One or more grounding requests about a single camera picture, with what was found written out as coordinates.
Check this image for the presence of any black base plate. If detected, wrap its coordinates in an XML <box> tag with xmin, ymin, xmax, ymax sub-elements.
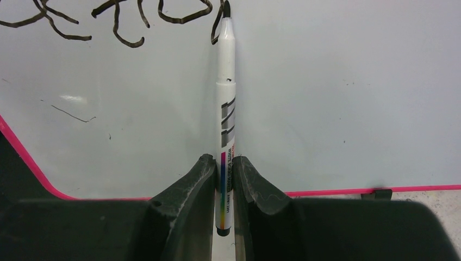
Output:
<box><xmin>1</xmin><ymin>134</ymin><xmax>56</xmax><ymax>208</ymax></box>

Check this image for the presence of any pink-framed whiteboard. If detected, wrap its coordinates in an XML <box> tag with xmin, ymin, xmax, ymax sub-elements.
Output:
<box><xmin>0</xmin><ymin>0</ymin><xmax>461</xmax><ymax>201</ymax></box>

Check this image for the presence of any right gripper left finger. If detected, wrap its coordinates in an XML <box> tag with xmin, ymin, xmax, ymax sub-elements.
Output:
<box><xmin>1</xmin><ymin>154</ymin><xmax>216</xmax><ymax>260</ymax></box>

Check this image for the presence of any black whiteboard clip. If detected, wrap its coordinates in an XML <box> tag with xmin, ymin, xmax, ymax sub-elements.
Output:
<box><xmin>360</xmin><ymin>189</ymin><xmax>393</xmax><ymax>201</ymax></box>

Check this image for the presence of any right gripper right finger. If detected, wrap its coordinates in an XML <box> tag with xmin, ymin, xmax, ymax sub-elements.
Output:
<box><xmin>232</xmin><ymin>156</ymin><xmax>459</xmax><ymax>260</ymax></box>

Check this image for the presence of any black whiteboard marker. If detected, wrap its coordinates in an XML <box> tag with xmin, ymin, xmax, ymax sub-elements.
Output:
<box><xmin>215</xmin><ymin>1</ymin><xmax>236</xmax><ymax>237</ymax></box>

